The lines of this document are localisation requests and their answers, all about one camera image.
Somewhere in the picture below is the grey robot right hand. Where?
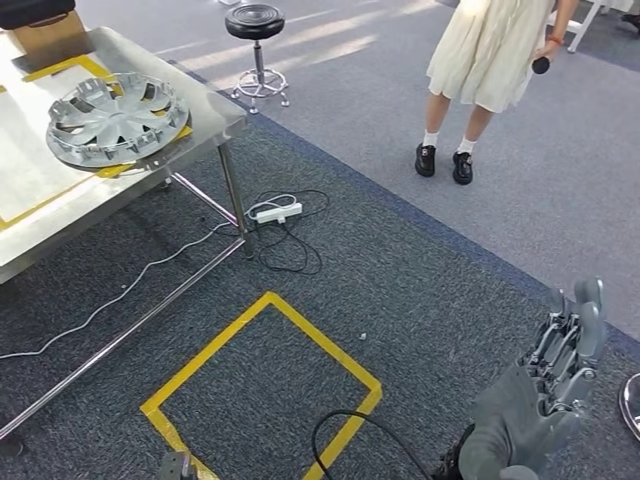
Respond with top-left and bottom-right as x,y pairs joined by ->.
458,276 -> 608,480

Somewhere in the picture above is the grey wheel hubcap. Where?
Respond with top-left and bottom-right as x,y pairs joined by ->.
45,71 -> 191,170

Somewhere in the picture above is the stainless steel workbench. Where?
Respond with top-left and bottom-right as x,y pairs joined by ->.
0,26 -> 256,458

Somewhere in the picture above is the metal barrier stanchion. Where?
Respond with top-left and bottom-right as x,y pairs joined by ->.
618,372 -> 640,442

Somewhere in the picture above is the person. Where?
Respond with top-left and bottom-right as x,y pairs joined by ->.
414,0 -> 581,187

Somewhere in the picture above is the white power strip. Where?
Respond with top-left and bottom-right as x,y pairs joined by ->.
254,201 -> 303,225

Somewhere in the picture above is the grey robot foot plate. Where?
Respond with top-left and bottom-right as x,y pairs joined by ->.
158,450 -> 197,480

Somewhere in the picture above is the black round stool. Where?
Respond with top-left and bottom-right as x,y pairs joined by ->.
224,3 -> 291,116

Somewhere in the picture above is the cardboard box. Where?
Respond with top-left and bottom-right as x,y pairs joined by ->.
8,9 -> 88,58

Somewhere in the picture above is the black carrying case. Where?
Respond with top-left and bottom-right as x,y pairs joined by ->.
0,0 -> 77,31

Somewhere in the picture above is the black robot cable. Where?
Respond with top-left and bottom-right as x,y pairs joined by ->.
310,410 -> 433,480

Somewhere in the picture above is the black floor cable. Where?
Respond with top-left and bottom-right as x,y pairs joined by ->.
250,188 -> 331,276

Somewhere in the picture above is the white power strip cord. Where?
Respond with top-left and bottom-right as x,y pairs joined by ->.
245,193 -> 298,220

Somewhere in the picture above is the white metal frame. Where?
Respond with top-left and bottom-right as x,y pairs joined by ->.
547,0 -> 606,54

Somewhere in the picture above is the white floor cable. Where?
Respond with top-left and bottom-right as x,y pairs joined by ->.
0,221 -> 231,362

